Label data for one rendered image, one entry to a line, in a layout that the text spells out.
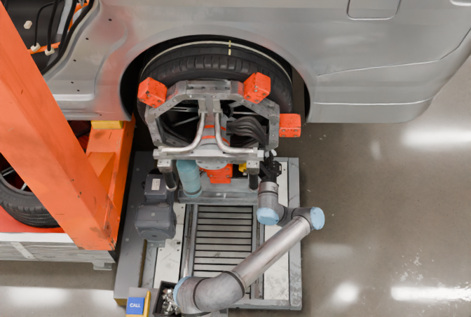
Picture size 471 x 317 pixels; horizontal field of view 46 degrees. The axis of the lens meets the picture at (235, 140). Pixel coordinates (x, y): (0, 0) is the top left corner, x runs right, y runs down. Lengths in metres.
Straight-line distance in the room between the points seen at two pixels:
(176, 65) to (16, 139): 0.70
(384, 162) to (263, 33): 1.51
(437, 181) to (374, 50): 1.36
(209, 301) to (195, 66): 0.85
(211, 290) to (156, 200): 0.83
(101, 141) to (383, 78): 1.26
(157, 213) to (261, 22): 1.13
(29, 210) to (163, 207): 0.61
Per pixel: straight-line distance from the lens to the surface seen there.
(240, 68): 2.09
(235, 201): 2.92
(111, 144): 2.54
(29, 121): 1.62
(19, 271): 3.18
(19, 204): 2.74
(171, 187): 2.26
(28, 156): 1.80
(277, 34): 1.97
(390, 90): 2.27
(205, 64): 2.08
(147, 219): 2.63
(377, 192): 3.15
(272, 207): 2.32
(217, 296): 1.99
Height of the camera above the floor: 2.77
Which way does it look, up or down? 58 degrees down
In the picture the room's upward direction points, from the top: 5 degrees counter-clockwise
